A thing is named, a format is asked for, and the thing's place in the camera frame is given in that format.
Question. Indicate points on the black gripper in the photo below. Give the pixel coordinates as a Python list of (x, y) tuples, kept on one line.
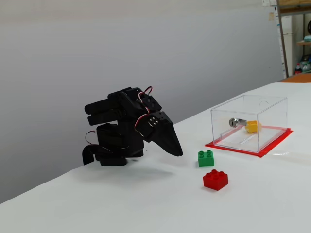
[(164, 128)]

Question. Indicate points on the yellow lego brick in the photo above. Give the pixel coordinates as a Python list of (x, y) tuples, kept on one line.
[(252, 127)]

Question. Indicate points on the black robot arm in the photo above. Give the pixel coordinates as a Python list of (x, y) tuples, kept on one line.
[(109, 140)]

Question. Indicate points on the green lego brick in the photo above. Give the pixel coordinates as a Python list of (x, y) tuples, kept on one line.
[(206, 160)]

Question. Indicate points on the red lego brick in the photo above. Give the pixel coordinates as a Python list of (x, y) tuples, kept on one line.
[(215, 182)]

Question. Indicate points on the silver box lock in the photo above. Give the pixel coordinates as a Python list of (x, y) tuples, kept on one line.
[(233, 122)]

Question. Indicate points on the transparent plastic box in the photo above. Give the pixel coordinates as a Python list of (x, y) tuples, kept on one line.
[(272, 114)]

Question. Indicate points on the black table clamp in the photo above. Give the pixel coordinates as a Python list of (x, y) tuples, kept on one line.
[(86, 155)]

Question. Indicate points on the brown wooden table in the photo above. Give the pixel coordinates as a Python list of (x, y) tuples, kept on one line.
[(301, 78)]

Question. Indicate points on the cola bottle red label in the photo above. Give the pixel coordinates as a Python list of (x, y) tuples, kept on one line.
[(298, 70)]

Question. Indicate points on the clear bottle green label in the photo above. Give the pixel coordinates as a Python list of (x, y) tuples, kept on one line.
[(306, 66)]

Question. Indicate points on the beige paper note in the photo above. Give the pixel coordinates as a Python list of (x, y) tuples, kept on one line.
[(271, 15)]

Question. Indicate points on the white paper label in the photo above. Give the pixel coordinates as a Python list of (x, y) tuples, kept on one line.
[(267, 2)]

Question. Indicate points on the teal cloth bundle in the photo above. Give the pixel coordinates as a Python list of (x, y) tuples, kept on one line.
[(308, 38)]

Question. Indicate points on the metal and wood shelf rack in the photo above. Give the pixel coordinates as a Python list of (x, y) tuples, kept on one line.
[(294, 9)]

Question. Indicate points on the red tape frame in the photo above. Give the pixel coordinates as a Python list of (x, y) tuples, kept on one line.
[(274, 146)]

